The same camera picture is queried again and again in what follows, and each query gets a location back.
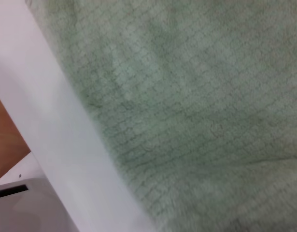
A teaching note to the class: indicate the green ribbed terry towel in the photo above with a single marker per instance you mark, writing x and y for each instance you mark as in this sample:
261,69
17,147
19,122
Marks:
199,108

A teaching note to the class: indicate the grey housing with slot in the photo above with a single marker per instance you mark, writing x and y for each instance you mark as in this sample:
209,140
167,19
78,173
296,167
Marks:
30,210

